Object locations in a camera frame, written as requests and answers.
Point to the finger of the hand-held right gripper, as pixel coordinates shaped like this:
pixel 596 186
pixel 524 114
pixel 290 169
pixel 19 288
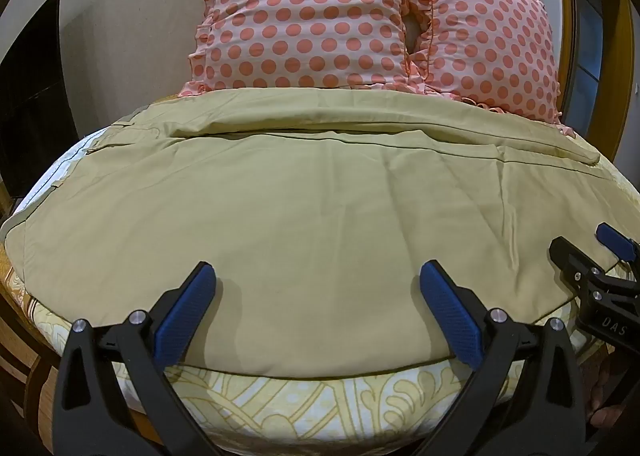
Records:
pixel 572 258
pixel 616 241

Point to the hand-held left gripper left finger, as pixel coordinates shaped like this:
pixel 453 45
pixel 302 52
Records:
pixel 186 316

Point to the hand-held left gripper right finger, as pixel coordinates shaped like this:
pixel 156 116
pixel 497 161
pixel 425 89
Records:
pixel 450 316

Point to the olive green bed cover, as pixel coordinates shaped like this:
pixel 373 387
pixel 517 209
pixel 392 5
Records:
pixel 300 211

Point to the person's right hand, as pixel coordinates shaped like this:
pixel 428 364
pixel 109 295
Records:
pixel 602 393

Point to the yellow patterned bed sheet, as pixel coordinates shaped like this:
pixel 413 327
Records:
pixel 300 406

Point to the pink polka dot pillow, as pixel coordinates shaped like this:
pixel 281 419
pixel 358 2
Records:
pixel 310 15
pixel 490 45

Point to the dark cabinet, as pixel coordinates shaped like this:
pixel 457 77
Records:
pixel 35 100

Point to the wooden bed frame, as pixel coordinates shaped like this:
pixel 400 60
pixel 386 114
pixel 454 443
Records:
pixel 20 366

